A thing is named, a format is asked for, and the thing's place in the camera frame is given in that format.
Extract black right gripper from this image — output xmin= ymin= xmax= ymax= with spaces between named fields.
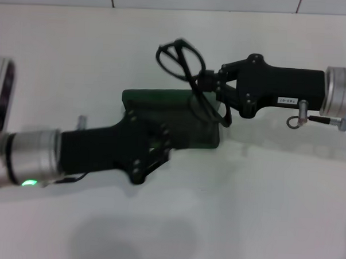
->
xmin=198 ymin=51 xmax=328 ymax=122

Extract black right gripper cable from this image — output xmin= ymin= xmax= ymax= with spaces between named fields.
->
xmin=286 ymin=113 xmax=346 ymax=132

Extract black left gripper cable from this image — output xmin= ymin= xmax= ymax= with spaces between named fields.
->
xmin=44 ymin=171 xmax=88 ymax=187

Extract green glasses case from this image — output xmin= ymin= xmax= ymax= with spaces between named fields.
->
xmin=119 ymin=86 xmax=223 ymax=151

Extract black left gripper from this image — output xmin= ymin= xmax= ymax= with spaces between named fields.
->
xmin=58 ymin=107 xmax=174 ymax=186

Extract black glasses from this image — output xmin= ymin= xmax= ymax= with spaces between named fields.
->
xmin=153 ymin=38 xmax=235 ymax=128

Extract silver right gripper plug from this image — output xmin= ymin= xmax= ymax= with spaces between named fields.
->
xmin=297 ymin=99 xmax=309 ymax=126

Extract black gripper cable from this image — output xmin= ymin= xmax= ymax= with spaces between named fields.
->
xmin=286 ymin=113 xmax=346 ymax=132
xmin=44 ymin=171 xmax=88 ymax=187

